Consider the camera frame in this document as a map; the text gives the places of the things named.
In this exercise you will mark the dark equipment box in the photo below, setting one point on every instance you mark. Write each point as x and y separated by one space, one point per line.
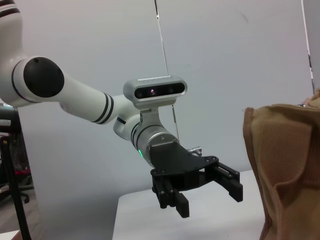
7 115

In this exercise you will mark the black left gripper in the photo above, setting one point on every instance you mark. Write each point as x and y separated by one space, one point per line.
175 162

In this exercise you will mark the khaki fabric food bag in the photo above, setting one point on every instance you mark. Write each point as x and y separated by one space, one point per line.
287 162

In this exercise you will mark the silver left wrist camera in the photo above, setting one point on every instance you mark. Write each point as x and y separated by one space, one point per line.
155 91

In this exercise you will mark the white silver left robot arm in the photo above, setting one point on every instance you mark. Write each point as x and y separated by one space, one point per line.
82 95

